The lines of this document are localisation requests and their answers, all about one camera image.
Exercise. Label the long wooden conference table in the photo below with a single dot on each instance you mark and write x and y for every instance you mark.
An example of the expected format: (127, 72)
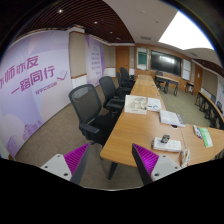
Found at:
(142, 129)

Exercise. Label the green white leaflet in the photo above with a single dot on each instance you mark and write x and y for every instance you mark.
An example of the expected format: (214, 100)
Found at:
(206, 137)

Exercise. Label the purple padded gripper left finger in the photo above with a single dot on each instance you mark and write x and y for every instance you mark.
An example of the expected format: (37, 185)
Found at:
(70, 166)

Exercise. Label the black charger plug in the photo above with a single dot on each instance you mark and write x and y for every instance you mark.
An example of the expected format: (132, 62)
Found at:
(165, 139)

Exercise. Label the white ceiling light panel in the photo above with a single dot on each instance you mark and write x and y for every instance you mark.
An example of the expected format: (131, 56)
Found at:
(183, 33)

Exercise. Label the white box with blue label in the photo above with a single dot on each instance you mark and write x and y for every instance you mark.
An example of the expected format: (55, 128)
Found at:
(153, 104)

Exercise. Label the large black wall screen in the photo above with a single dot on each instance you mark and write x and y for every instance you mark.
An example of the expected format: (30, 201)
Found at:
(165, 63)

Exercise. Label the wooden door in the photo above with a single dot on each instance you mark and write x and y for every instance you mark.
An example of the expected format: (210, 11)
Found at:
(122, 57)

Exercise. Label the narrow purple wall banner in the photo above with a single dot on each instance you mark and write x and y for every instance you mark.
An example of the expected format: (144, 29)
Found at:
(95, 62)

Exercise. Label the far black office chairs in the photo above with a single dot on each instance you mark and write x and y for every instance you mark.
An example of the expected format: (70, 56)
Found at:
(125, 82)

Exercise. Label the small desk near screen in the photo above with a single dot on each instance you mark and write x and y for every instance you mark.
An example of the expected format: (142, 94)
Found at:
(167, 81)

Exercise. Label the white open box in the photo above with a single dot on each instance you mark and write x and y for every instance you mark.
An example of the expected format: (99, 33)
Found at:
(135, 104)

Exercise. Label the right side wooden table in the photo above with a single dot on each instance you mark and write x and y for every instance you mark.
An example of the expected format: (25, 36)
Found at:
(212, 113)

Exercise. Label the white flat book box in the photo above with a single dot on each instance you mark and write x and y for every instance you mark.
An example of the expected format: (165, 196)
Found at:
(171, 118)

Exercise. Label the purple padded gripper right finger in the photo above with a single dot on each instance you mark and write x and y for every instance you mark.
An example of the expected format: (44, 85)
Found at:
(151, 166)

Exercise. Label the nearest black mesh office chair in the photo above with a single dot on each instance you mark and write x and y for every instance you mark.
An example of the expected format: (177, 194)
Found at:
(87, 105)

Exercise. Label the small box with coloured pens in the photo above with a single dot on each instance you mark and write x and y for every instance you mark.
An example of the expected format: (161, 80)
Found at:
(197, 131)

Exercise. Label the purple wall banner with text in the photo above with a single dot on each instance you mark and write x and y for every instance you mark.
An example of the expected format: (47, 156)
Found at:
(34, 85)

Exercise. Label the white power strip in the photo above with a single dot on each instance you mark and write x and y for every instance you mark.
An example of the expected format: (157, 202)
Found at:
(171, 145)

